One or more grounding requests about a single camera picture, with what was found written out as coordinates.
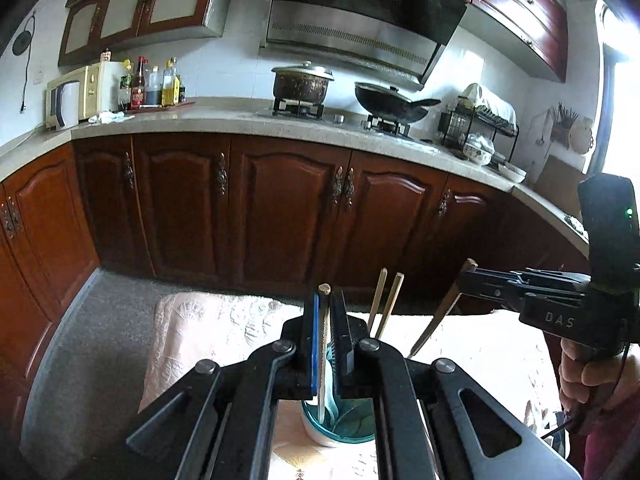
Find white shallow dish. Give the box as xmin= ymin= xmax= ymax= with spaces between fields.
xmin=492 ymin=162 xmax=528 ymax=184

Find wall basket with sticks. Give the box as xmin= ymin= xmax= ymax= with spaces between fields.
xmin=549 ymin=102 xmax=581 ymax=149

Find green bottle with yellow cap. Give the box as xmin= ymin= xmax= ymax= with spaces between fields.
xmin=120 ymin=60 xmax=134 ymax=110

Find wooden cutting board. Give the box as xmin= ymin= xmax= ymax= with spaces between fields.
xmin=534 ymin=154 xmax=590 ymax=217

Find wall cabinet with glass doors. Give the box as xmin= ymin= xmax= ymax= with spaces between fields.
xmin=57 ymin=0 xmax=238 ymax=67

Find white rag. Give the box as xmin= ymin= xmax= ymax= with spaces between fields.
xmin=89 ymin=110 xmax=136 ymax=125

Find person's right hand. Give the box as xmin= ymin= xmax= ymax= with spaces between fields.
xmin=558 ymin=332 xmax=640 ymax=417

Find person's right forearm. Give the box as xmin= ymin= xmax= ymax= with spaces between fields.
xmin=570 ymin=400 xmax=640 ymax=480

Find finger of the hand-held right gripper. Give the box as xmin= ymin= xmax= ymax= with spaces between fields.
xmin=461 ymin=267 xmax=590 ymax=287
xmin=466 ymin=280 xmax=587 ymax=312

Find window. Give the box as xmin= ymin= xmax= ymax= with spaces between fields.
xmin=595 ymin=0 xmax=640 ymax=181

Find white ceramic spoon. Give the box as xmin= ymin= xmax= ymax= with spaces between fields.
xmin=315 ymin=283 xmax=332 ymax=423

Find red label sauce bottle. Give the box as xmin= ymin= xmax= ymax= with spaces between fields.
xmin=132 ymin=56 xmax=149 ymax=109

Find black wok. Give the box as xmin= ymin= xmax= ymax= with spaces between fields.
xmin=354 ymin=81 xmax=442 ymax=126

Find patterned ceramic bowl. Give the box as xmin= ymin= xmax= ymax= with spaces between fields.
xmin=462 ymin=135 xmax=496 ymax=167

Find beige quilted tablecloth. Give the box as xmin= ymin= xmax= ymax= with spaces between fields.
xmin=137 ymin=292 xmax=566 ymax=480

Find dark wooden lower cabinets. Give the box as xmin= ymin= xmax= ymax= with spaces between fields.
xmin=0 ymin=132 xmax=601 ymax=461

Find white and teal utensil holder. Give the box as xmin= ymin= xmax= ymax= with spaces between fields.
xmin=300 ymin=355 xmax=379 ymax=449

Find dark cooking pot with lid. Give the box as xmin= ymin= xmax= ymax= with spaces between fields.
xmin=271 ymin=60 xmax=335 ymax=106

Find yellow cooking oil bottle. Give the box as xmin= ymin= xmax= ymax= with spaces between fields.
xmin=162 ymin=57 xmax=181 ymax=107

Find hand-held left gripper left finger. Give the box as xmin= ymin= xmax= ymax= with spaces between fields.
xmin=125 ymin=292 xmax=327 ymax=480

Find round black wall item with cord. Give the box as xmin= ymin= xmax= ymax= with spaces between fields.
xmin=12 ymin=12 xmax=39 ymax=114

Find brown wooden chopstick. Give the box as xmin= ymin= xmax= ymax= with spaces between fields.
xmin=366 ymin=267 xmax=389 ymax=337
xmin=375 ymin=272 xmax=405 ymax=341
xmin=407 ymin=258 xmax=478 ymax=360

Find black wire dish rack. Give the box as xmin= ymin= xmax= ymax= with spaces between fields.
xmin=439 ymin=107 xmax=520 ymax=157

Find stone kitchen countertop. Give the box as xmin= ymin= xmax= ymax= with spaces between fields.
xmin=0 ymin=96 xmax=592 ymax=257

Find steel range hood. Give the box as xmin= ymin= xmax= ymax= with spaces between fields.
xmin=257 ymin=0 xmax=468 ymax=92

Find gas stove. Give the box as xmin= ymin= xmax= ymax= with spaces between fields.
xmin=257 ymin=97 xmax=416 ymax=141

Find cream microwave oven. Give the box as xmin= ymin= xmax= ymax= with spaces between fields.
xmin=46 ymin=65 xmax=103 ymax=132

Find white cloth on dish rack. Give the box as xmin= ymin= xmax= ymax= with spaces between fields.
xmin=460 ymin=82 xmax=517 ymax=128

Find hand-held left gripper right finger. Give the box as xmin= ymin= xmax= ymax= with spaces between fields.
xmin=332 ymin=290 xmax=584 ymax=480

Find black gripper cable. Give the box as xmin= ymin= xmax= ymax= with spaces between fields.
xmin=544 ymin=412 xmax=576 ymax=436

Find round straw pot mat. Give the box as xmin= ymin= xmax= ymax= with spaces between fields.
xmin=570 ymin=117 xmax=596 ymax=156

